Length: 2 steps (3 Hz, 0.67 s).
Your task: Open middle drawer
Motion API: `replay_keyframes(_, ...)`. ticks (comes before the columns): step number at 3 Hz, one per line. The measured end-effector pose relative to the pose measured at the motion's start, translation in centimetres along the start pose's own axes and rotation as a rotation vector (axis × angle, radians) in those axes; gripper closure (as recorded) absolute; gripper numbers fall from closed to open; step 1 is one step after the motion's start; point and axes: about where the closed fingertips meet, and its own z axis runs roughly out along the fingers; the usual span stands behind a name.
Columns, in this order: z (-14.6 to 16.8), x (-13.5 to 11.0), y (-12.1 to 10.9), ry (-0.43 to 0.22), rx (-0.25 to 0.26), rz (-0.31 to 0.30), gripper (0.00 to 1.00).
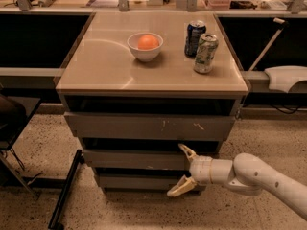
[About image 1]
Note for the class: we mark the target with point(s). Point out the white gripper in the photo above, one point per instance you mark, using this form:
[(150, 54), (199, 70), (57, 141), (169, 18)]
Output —
[(200, 170)]

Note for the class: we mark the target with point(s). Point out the grey drawer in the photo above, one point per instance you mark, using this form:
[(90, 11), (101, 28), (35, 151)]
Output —
[(132, 159), (152, 127), (124, 182)]

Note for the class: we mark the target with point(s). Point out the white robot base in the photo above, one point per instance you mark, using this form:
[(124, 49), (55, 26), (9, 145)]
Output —
[(283, 78)]

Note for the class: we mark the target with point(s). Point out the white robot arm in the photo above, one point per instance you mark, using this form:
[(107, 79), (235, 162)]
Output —
[(246, 174)]

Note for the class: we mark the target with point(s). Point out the grey bottom drawer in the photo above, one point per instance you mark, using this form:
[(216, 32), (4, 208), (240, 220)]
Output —
[(124, 182)]

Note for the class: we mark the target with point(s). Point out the grey drawer cabinet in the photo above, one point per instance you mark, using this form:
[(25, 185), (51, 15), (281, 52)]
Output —
[(103, 76)]

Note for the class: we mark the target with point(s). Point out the grey top drawer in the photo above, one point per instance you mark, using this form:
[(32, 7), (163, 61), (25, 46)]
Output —
[(152, 127)]

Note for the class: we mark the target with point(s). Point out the black cart leg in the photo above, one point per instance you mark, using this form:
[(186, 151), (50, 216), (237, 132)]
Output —
[(54, 223)]

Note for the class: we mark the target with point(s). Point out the white ceramic bowl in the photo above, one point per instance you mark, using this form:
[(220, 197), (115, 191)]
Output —
[(144, 55)]

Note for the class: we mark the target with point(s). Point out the green white soda can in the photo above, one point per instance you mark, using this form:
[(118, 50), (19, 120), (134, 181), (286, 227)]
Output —
[(208, 44)]

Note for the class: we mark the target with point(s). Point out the orange fruit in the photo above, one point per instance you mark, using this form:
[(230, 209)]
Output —
[(147, 42)]

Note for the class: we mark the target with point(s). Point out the dark blue soda can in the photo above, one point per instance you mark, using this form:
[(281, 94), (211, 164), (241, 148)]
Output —
[(194, 31)]

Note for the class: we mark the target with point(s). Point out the white stick with tip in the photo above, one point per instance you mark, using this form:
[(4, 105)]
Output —
[(282, 25)]

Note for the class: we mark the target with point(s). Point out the dark chair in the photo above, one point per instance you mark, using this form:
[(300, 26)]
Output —
[(15, 114)]

